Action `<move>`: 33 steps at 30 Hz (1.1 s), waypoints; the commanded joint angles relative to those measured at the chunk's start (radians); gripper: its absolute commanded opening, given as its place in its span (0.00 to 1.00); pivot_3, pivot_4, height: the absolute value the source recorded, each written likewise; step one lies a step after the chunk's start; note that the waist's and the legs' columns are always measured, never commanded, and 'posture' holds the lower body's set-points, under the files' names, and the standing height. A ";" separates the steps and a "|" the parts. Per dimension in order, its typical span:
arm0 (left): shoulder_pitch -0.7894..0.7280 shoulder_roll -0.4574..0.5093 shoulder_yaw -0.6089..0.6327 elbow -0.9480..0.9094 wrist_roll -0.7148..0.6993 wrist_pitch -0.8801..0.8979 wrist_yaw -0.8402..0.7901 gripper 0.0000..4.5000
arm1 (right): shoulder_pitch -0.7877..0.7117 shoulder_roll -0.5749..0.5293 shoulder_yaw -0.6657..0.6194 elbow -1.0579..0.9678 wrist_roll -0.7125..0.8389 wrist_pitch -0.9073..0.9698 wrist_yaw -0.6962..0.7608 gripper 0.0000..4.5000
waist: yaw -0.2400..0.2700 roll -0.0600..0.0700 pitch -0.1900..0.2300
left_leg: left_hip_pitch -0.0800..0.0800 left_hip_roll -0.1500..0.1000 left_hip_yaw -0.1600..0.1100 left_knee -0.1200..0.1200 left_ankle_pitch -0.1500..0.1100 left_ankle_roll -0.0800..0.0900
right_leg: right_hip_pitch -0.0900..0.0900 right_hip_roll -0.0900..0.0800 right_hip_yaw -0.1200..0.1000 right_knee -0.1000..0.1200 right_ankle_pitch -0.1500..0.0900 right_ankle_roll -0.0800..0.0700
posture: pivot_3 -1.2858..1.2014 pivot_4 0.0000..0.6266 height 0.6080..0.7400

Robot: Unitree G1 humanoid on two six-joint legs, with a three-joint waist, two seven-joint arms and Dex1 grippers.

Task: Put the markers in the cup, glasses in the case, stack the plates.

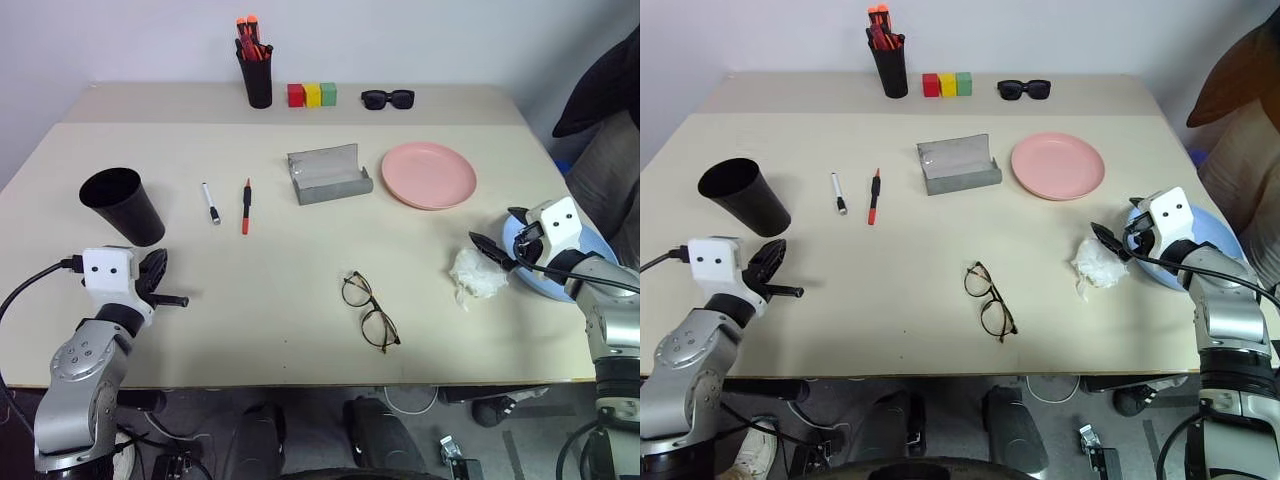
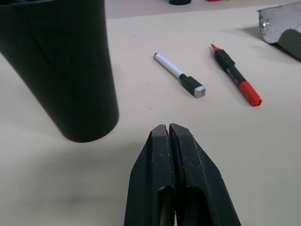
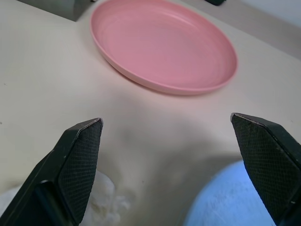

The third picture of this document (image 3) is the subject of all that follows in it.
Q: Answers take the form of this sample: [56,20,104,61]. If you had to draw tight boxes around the crumpled white tissue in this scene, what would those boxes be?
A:
[0,170,131,226]

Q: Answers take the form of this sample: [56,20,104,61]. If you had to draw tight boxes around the light blue round object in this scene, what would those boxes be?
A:
[184,161,277,226]

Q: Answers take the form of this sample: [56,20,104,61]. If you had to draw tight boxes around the grey metal box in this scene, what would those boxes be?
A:
[16,0,94,23]

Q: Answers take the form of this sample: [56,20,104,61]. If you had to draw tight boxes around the pink round plate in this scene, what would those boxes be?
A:
[89,0,238,96]

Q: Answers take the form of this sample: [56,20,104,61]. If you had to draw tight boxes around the black object at table edge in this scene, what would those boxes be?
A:
[204,0,228,7]

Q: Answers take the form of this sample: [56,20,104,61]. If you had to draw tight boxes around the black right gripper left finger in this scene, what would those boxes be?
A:
[0,117,104,226]

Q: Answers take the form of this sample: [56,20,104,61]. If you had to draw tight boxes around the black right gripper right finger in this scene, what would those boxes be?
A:
[230,113,301,226]

